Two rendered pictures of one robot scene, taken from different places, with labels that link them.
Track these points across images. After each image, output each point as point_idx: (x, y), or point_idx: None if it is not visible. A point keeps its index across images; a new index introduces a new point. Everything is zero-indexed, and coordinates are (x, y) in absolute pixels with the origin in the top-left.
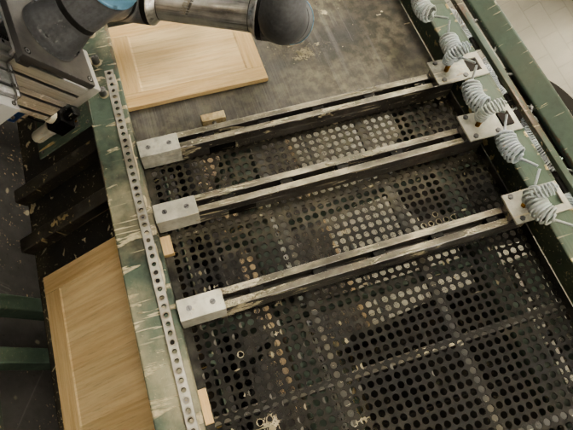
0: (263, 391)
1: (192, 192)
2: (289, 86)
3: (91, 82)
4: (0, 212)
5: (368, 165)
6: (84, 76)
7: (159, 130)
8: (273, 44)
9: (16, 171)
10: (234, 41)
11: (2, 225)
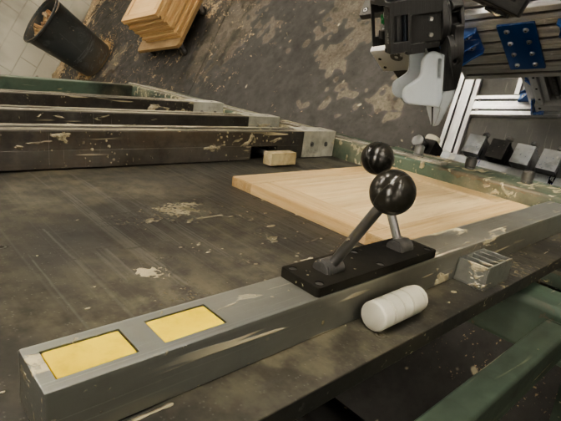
0: None
1: None
2: (189, 182)
3: (361, 11)
4: (482, 332)
5: (46, 106)
6: (367, 4)
7: (334, 164)
8: (255, 215)
9: (538, 397)
10: (333, 204)
11: (464, 325)
